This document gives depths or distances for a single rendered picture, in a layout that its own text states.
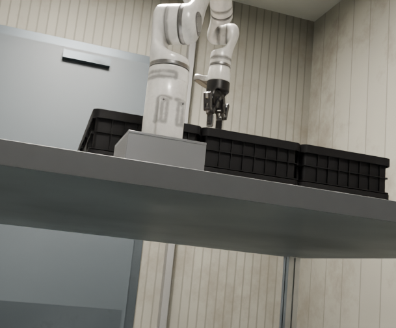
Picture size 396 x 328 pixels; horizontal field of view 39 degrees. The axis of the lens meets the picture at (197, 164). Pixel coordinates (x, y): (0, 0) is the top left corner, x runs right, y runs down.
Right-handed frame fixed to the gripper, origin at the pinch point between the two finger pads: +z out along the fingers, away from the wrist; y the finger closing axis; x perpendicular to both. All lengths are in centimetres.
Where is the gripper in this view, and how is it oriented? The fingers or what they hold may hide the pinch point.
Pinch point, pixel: (214, 124)
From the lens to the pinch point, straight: 176.9
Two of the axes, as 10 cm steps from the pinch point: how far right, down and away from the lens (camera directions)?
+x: -8.7, 0.1, 5.0
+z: -1.0, 9.8, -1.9
